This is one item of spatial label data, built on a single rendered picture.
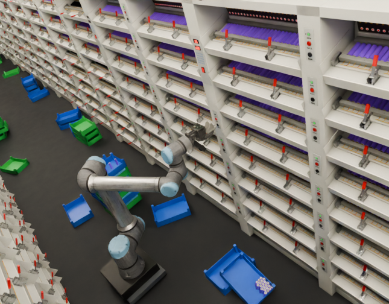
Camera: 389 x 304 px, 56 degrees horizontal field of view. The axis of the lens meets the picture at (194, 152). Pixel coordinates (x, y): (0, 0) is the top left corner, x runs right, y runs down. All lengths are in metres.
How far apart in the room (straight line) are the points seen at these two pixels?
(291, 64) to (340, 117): 0.28
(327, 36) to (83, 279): 2.44
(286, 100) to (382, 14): 0.60
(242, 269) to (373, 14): 1.82
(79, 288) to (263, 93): 2.04
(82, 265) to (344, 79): 2.45
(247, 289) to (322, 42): 1.67
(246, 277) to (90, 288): 1.18
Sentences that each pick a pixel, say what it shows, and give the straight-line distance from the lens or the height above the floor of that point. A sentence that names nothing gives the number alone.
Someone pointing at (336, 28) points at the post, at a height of 1.64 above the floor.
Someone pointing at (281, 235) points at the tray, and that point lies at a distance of 2.56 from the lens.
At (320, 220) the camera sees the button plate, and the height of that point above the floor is 0.67.
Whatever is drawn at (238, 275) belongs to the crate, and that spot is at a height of 0.07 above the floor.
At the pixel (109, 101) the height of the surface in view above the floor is 0.56.
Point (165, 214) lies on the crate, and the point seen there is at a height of 0.00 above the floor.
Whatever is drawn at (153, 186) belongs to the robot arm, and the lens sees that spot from 2.01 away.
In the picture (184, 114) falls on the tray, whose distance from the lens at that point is 2.51.
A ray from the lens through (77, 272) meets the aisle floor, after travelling 3.15.
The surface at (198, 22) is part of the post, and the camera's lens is 1.88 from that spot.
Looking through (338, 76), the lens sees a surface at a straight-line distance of 1.42.
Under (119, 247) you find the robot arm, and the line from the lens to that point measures 2.55.
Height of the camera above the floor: 2.19
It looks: 36 degrees down
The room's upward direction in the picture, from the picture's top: 18 degrees counter-clockwise
